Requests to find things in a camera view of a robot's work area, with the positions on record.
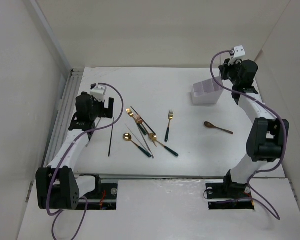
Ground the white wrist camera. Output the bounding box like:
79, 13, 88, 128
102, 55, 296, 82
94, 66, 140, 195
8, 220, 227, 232
90, 83, 107, 102
230, 45, 246, 59

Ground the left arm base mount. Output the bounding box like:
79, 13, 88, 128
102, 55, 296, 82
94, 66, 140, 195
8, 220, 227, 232
69, 174, 118, 211

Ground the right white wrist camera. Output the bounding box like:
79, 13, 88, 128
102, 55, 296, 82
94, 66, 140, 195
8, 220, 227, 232
230, 45, 246, 59

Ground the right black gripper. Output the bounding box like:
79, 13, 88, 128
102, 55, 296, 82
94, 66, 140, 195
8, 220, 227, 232
218, 57, 241, 86

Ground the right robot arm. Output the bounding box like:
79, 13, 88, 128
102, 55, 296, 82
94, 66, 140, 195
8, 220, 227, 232
219, 58, 289, 199

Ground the gold fork dark green handle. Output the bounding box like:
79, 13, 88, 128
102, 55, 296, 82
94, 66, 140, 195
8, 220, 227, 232
164, 109, 174, 142

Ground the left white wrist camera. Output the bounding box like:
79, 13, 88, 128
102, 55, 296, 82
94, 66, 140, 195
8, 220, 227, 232
90, 83, 107, 102

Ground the purple cable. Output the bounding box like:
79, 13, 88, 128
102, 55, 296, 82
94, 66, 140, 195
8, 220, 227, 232
46, 82, 125, 238
209, 50, 290, 221

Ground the black chopstick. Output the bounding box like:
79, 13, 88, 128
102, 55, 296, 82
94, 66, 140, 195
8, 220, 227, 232
130, 106, 156, 135
108, 117, 115, 157

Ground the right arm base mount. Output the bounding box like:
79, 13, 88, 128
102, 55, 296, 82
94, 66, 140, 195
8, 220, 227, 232
205, 182, 255, 210

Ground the small gold spoon green handle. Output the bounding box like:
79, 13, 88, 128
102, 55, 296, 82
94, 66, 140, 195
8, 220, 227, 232
149, 133, 179, 157

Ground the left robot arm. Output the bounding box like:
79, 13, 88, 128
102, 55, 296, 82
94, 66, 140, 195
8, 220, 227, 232
35, 92, 115, 210

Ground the rose gold fork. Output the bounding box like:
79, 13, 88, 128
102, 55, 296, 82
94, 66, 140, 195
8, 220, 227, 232
135, 114, 157, 147

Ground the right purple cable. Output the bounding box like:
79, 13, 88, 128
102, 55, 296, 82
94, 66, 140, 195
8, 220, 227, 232
209, 50, 290, 221

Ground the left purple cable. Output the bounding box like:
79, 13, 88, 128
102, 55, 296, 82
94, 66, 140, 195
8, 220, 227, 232
46, 82, 125, 238

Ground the silver metal chopstick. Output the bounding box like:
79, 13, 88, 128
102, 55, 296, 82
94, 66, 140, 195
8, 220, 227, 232
85, 117, 102, 147

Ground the lilac utensil container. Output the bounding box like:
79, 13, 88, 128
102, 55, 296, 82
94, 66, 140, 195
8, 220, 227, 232
191, 78, 224, 105

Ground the aluminium frame rail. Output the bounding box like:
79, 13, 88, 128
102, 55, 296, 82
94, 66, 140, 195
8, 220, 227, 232
40, 68, 84, 167

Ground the brown wooden spoon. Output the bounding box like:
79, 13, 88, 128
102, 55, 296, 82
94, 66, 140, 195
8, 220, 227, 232
203, 121, 234, 135

